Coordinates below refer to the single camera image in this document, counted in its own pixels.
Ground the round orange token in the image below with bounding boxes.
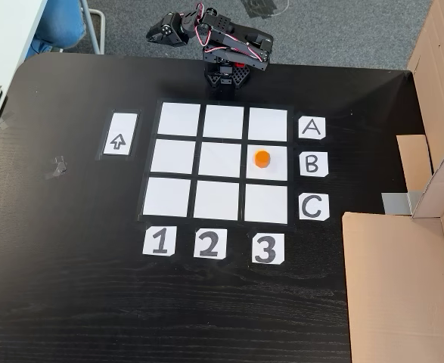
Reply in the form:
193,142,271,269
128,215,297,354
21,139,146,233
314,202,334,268
253,150,271,169

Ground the white nine-square grid sheet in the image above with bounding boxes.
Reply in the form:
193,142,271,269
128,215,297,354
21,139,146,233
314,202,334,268
136,98,296,227

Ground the black floor tape patch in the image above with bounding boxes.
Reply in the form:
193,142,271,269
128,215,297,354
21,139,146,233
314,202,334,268
242,0,278,20

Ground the white arrow paper sheet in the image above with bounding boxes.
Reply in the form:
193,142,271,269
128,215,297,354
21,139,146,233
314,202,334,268
102,111,138,157

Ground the seated person's leg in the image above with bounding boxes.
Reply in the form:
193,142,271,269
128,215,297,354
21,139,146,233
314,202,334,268
24,0,87,60

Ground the white side table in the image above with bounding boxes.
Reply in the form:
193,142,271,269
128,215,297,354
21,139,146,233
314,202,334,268
0,0,49,162

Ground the paper sheet letter A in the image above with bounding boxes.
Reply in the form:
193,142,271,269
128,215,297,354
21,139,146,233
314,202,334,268
297,116,327,141

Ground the clear tape scrap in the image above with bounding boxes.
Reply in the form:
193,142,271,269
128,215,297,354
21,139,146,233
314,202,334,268
0,110,17,132
44,154,68,181

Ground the paper sheet letter B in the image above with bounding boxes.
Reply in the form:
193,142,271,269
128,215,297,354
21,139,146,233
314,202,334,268
300,151,330,178

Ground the paper sheet number 1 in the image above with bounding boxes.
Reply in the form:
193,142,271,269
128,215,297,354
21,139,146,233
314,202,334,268
142,225,176,257

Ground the paper sheet number 2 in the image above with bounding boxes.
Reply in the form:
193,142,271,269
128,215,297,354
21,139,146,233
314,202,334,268
193,228,228,260

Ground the paper sheet letter C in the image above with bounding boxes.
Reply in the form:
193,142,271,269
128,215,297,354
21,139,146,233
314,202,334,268
299,192,331,222

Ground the paper sheet number 3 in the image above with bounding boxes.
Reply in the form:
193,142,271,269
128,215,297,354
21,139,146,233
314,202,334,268
251,233,286,265

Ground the brown cardboard screen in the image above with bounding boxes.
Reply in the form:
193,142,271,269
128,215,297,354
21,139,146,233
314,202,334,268
341,0,444,363

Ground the red white servo cable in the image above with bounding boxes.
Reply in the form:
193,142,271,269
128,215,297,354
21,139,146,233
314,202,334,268
193,2,212,48

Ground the grey metal chair frame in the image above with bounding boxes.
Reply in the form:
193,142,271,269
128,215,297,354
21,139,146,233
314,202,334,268
78,0,106,55

